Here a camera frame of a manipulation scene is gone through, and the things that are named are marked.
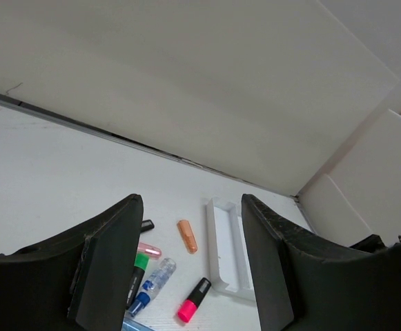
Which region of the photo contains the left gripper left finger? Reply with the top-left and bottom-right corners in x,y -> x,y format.
0,194 -> 144,330

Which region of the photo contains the blue cap black highlighter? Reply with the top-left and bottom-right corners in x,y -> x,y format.
141,219 -> 155,233

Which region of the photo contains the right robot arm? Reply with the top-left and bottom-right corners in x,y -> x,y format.
350,234 -> 401,253

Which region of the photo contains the pink translucent marker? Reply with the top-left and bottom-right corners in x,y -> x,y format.
137,242 -> 162,259

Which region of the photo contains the white divided organizer tray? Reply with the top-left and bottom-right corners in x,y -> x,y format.
206,197 -> 255,301

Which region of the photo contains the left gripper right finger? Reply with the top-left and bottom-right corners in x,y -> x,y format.
242,194 -> 401,330

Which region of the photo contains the green cap black highlighter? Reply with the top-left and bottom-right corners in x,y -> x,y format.
126,253 -> 150,309

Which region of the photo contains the orange translucent marker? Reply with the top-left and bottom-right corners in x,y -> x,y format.
177,219 -> 198,254

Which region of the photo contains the clear glue bottle blue cap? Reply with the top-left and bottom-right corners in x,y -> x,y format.
126,258 -> 177,318

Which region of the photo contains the light blue translucent marker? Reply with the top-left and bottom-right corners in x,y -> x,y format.
121,318 -> 154,331

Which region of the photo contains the pink cap black highlighter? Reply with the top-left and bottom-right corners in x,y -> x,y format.
177,277 -> 211,323

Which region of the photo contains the aluminium rail back edge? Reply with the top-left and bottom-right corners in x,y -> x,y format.
0,98 -> 295,204

